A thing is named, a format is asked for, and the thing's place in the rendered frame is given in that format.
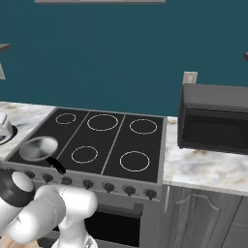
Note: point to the black oven door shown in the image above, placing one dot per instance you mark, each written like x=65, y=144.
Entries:
x=113, y=227

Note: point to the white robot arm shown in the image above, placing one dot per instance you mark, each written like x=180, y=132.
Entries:
x=48, y=210

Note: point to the white and grey round object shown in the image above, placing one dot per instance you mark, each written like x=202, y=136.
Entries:
x=5, y=127

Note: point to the beige wall socket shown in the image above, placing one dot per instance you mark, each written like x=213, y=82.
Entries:
x=190, y=78

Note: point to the dark wall shelf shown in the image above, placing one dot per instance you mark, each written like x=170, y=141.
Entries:
x=4, y=47

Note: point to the black stove knob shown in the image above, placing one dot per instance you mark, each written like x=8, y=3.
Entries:
x=109, y=187
x=87, y=184
x=66, y=180
x=150, y=194
x=48, y=178
x=30, y=174
x=130, y=190

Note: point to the black microwave oven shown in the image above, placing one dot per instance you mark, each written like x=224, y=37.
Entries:
x=213, y=119

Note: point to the grey wooden cupboard door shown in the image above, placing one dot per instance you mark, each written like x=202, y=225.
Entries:
x=237, y=226
x=193, y=219

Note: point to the black and silver stove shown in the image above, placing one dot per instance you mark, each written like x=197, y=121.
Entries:
x=106, y=145

